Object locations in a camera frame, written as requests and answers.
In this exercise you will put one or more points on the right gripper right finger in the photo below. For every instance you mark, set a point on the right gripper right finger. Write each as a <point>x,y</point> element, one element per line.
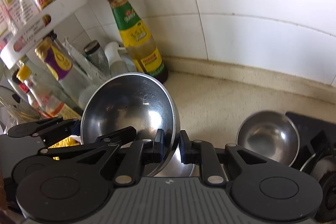
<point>212,162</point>

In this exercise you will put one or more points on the white two-tier spice rack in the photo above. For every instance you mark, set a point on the white two-tier spice rack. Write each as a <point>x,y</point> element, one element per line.
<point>39,27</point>

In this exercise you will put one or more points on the white dispenser bottle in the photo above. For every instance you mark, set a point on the white dispenser bottle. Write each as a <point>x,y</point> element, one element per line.
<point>116,64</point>

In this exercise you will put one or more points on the steel bowl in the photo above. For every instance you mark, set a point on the steel bowl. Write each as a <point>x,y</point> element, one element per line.
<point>176,168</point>
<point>137,100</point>
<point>270,134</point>

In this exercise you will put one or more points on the glass shaker jar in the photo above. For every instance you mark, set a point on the glass shaker jar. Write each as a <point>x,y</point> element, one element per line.
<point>96,55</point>

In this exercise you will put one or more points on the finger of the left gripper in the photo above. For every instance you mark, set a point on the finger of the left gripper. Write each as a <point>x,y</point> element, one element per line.
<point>50,131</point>

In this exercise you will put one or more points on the seasoning packets on rack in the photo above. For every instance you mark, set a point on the seasoning packets on rack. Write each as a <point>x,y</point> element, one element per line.
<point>18,13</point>

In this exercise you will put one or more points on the green yellow label sauce bottle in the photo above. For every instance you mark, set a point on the green yellow label sauce bottle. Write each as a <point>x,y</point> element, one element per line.
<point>138,40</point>

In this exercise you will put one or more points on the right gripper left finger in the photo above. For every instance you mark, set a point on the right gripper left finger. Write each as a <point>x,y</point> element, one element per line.
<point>132,154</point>

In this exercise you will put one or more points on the glass pot lid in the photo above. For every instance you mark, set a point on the glass pot lid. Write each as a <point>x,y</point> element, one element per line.
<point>17,107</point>

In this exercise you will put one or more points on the yellow chenille mat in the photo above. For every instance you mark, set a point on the yellow chenille mat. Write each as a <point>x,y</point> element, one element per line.
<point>67,142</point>

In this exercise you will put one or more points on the purple neck clear bottle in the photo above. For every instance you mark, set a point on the purple neck clear bottle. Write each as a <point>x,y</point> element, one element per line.
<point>73,80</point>

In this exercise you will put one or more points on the black gas stove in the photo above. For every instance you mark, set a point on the black gas stove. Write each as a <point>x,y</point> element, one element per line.
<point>316,157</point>

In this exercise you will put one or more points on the yellow cap vinegar bottle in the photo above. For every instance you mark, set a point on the yellow cap vinegar bottle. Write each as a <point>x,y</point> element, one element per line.
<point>49,97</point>

